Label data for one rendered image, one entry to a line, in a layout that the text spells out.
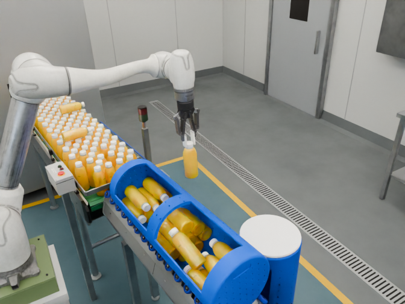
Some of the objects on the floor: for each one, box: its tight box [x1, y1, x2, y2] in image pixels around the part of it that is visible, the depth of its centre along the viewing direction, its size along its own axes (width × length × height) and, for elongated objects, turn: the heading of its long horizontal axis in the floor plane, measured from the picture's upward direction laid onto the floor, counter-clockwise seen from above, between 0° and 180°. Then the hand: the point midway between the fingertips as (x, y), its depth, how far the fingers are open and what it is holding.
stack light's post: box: [141, 127, 152, 163], centre depth 276 cm, size 4×4×110 cm
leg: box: [147, 270, 160, 301], centre depth 242 cm, size 6×6×63 cm
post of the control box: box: [61, 192, 97, 302], centre depth 234 cm, size 4×4×100 cm
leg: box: [121, 240, 142, 304], centre depth 235 cm, size 6×6×63 cm
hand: (188, 139), depth 168 cm, fingers closed on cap, 4 cm apart
